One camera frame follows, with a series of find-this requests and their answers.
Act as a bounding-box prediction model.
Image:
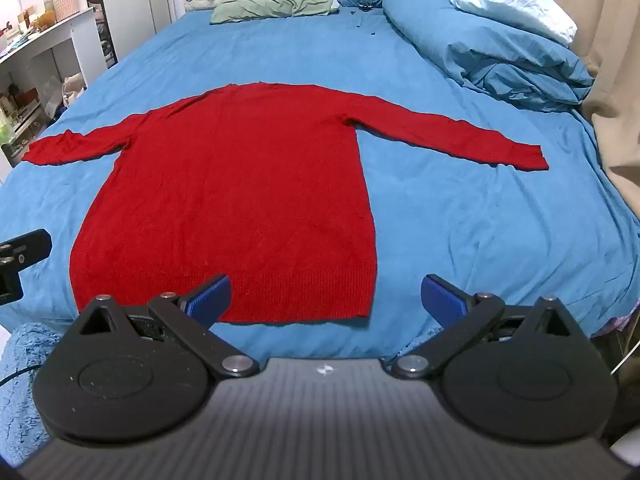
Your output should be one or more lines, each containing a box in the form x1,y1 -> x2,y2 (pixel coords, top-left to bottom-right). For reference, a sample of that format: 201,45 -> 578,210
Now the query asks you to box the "wicker basket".
52,0 -> 81,22

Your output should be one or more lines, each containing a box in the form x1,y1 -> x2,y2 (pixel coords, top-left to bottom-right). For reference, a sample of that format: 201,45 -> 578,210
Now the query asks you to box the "cluttered storage shelf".
0,72 -> 48,167

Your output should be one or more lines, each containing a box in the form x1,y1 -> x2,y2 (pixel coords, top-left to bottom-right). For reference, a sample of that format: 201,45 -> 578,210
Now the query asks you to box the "red towel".
21,81 -> 550,328

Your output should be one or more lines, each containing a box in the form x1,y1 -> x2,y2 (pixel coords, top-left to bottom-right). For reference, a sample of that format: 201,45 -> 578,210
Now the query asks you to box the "black cable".
0,366 -> 38,387

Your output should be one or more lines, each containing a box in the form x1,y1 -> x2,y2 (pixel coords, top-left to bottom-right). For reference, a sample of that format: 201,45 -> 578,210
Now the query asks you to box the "white desk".
0,7 -> 109,171

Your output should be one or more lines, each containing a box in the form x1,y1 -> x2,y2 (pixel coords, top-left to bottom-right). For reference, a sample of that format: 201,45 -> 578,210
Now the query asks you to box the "white wardrobe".
97,0 -> 177,64

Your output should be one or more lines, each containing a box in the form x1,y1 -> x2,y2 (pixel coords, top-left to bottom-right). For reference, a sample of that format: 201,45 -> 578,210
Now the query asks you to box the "white plastic bag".
61,72 -> 87,107

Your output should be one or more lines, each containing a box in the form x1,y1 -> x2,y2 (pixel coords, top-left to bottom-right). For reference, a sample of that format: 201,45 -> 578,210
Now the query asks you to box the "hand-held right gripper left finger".
67,274 -> 260,380

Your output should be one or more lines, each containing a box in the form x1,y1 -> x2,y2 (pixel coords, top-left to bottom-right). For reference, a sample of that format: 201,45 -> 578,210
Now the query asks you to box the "beige curtain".
487,0 -> 640,223

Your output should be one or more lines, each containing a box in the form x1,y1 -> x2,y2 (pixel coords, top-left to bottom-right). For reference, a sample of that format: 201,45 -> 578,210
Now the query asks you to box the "fluffy light blue rug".
0,322 -> 58,466

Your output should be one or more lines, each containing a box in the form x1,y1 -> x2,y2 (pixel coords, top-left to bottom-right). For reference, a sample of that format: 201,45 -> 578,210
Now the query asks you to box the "white cable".
611,342 -> 640,377

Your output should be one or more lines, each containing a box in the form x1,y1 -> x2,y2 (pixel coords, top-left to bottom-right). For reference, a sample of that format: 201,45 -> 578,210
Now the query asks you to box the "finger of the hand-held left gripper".
0,229 -> 53,267

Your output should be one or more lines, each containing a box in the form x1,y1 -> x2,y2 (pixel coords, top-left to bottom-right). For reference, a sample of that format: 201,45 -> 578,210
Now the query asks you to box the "green pillow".
210,0 -> 342,25

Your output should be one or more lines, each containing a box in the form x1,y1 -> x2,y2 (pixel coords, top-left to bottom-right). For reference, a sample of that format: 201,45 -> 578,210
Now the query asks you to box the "blue duvet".
382,0 -> 596,112

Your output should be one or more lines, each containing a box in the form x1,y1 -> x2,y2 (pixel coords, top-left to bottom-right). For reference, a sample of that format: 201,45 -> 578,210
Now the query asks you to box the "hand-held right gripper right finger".
390,274 -> 587,380

